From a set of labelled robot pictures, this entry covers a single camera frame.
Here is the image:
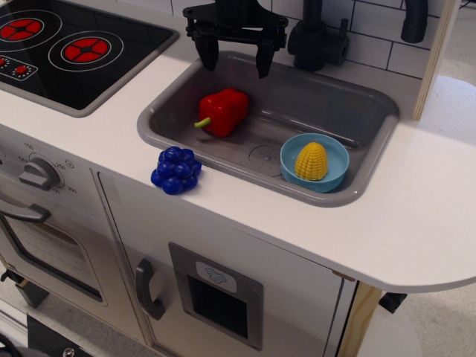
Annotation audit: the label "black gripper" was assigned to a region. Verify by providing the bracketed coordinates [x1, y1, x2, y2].
[183, 1, 288, 79]

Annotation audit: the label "yellow toy corn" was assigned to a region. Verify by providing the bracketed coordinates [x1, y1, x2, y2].
[294, 142, 329, 181]

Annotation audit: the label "grey toy sink basin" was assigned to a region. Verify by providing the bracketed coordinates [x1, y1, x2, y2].
[137, 51, 399, 207]

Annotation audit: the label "light blue bowl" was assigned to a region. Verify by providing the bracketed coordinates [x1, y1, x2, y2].
[280, 133, 350, 193]

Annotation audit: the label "red toy bell pepper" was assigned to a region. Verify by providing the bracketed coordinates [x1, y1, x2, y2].
[194, 88, 249, 137]

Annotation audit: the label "black toy faucet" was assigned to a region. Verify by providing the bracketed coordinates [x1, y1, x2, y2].
[287, 0, 428, 72]

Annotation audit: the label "blue toy grapes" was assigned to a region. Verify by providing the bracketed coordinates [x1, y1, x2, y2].
[151, 146, 202, 195]

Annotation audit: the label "black toy stovetop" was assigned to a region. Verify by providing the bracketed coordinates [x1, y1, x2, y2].
[1, 1, 179, 118]

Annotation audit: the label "grey oven knob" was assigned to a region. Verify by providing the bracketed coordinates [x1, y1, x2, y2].
[19, 157, 61, 191]

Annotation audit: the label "grey ice dispenser panel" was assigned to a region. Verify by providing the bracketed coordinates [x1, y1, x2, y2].
[169, 242, 264, 351]

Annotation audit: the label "white cabinet door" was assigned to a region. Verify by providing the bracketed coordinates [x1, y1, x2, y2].
[98, 173, 343, 356]

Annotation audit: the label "white oven door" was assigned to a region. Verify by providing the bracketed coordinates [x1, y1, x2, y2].
[1, 177, 145, 344]

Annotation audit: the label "grey oven door handle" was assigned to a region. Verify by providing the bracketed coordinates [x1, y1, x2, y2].
[1, 200, 51, 223]

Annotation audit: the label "grey cabinet door handle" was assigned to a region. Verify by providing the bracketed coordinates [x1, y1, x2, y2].
[135, 259, 165, 321]

